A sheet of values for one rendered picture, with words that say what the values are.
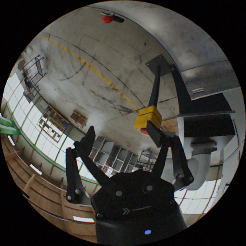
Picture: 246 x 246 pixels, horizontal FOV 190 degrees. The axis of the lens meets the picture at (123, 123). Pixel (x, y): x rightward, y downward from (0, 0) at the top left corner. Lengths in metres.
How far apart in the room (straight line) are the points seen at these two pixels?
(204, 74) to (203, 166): 0.42
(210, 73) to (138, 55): 0.95
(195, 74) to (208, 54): 0.08
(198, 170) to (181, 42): 0.51
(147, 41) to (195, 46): 0.88
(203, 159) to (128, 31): 1.30
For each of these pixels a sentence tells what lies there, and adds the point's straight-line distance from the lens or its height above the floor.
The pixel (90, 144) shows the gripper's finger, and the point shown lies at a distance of 0.16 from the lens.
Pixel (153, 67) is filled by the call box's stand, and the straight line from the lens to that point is 1.09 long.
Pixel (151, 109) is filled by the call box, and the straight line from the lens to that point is 0.32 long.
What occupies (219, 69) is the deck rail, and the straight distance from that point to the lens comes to 0.26.
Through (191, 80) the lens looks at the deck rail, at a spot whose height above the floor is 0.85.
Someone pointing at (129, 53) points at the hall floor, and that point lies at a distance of 1.12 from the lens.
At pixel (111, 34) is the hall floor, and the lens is 1.21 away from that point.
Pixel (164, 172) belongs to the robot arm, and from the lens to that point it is 0.49.
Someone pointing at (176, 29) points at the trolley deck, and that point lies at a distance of 0.22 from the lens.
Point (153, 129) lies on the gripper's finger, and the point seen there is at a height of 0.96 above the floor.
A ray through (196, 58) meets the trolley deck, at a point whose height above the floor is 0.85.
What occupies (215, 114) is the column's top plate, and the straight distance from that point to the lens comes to 0.50.
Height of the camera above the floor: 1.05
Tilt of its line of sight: 27 degrees down
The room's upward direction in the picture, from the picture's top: 154 degrees counter-clockwise
